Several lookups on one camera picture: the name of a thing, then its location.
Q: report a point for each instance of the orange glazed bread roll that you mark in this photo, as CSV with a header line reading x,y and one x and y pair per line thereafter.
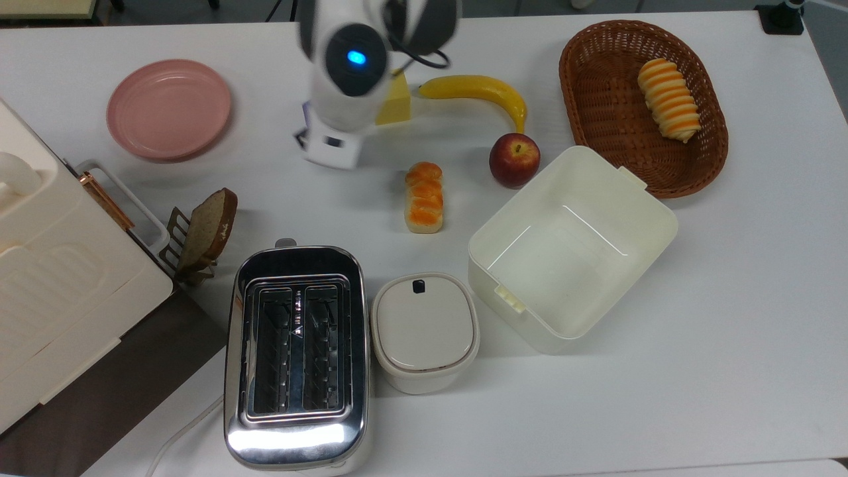
x,y
424,197

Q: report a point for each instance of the brown wicker basket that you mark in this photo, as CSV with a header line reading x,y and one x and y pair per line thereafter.
x,y
616,126

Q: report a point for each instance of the red apple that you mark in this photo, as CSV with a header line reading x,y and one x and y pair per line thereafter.
x,y
514,160

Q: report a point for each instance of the chrome two-slot toaster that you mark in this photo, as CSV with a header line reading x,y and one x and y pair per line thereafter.
x,y
296,358

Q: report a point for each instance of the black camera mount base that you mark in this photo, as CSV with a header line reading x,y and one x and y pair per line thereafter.
x,y
782,16

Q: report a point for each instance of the pink plate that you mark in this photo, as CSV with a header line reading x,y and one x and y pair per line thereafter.
x,y
169,109

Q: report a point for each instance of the yellow banana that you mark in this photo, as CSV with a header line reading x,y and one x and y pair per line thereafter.
x,y
480,88

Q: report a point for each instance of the orange striped spiral bread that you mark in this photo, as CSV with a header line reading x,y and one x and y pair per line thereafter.
x,y
669,99

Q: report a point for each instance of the yellow foam cube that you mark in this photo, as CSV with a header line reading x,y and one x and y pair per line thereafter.
x,y
396,103

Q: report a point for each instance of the cream bread box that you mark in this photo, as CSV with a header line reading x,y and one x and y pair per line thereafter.
x,y
59,278

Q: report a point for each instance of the brown bread slice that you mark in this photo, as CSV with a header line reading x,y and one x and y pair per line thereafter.
x,y
209,228

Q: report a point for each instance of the white lidded container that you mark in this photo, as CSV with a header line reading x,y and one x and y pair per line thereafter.
x,y
424,328

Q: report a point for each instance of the bronze toast rack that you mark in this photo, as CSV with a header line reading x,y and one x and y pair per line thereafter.
x,y
173,238

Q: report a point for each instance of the white plastic open bin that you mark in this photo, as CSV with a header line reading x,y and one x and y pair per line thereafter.
x,y
570,252

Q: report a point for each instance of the beige side table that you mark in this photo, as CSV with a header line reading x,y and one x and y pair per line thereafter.
x,y
43,6

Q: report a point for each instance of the dark robot gripper body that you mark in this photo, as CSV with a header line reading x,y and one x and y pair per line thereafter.
x,y
333,144

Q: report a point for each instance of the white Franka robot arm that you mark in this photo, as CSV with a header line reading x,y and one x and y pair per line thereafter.
x,y
358,59

